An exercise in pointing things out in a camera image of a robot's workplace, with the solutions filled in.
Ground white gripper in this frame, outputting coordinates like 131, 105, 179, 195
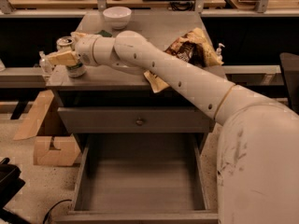
46, 32, 102, 66

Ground green 7up soda can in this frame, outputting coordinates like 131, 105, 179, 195
56, 36, 86, 77

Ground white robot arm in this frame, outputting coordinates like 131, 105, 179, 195
48, 31, 299, 224

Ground grey drawer cabinet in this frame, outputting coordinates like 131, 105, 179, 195
47, 10, 209, 151

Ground closed grey drawer with knob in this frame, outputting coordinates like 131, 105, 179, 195
58, 107, 215, 133

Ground open grey lower drawer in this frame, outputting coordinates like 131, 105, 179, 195
55, 133, 218, 224

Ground yellow green sponge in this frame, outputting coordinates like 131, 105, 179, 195
96, 30, 112, 37

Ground clear sanitizer bottle left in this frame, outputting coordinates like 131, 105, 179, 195
39, 51, 54, 75

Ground white ceramic bowl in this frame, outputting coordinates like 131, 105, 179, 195
103, 7, 132, 30

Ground wooden shelf bench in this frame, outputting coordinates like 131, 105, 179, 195
2, 0, 299, 17

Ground cardboard box pieces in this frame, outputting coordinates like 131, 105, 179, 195
14, 90, 80, 167

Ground yellow brown chip bag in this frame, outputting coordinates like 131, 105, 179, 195
143, 27, 224, 94

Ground white pump bottle right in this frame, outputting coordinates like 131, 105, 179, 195
216, 43, 225, 62

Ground black object lower left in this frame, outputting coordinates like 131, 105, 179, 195
0, 158, 30, 224

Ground black floor cable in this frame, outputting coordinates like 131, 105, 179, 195
42, 199, 73, 224

